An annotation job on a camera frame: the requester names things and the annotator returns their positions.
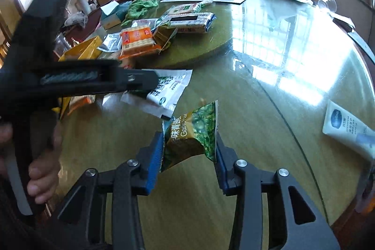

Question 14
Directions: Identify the green white cracker packet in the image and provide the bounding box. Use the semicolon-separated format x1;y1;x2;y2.
160;2;211;18

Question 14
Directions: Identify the white cream tube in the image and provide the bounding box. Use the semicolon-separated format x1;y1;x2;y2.
322;99;375;163

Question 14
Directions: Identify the dark wooden cabinet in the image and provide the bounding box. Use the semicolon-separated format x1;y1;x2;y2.
60;0;147;42

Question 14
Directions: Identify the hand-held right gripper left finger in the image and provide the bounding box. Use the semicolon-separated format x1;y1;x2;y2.
50;131;165;250

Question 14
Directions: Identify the white cylindrical container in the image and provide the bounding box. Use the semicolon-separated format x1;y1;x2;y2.
77;0;90;15

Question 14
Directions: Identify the yellow cardboard box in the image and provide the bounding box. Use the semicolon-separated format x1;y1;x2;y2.
53;36;103;122

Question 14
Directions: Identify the green cloth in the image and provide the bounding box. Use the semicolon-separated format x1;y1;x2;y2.
121;0;160;26

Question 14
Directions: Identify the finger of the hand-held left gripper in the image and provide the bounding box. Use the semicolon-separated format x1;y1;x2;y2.
119;68;160;100

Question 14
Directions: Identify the green glass turntable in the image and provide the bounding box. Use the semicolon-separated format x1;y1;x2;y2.
97;0;260;69

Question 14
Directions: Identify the clear plastic bag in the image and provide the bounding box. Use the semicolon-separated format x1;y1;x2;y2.
64;11;88;28

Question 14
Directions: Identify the blue striped cracker packet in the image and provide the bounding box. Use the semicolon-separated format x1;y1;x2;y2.
168;12;216;33

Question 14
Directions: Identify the person's left hand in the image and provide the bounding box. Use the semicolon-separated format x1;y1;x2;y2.
0;119;63;204

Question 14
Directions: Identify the green pea snack packet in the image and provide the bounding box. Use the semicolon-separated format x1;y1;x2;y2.
161;100;220;173

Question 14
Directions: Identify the teal tissue box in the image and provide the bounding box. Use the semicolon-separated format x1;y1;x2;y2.
100;1;131;29

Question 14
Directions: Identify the orange cracker packet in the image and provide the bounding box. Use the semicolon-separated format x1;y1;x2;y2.
119;27;162;60
69;95;96;115

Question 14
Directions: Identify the clear cracker packet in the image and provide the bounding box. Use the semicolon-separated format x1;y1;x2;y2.
132;19;165;29

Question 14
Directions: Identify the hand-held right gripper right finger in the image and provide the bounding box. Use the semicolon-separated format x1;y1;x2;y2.
215;133;342;250

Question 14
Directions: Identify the white snack packet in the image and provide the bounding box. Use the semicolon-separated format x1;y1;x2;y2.
121;69;194;119

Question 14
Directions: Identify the tall clear glass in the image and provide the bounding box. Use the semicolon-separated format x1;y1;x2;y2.
54;33;71;55

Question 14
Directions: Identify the silver snack packet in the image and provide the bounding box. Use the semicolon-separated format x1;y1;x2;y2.
97;33;124;53

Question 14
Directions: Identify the small clear glass cup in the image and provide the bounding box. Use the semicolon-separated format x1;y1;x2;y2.
318;0;337;12

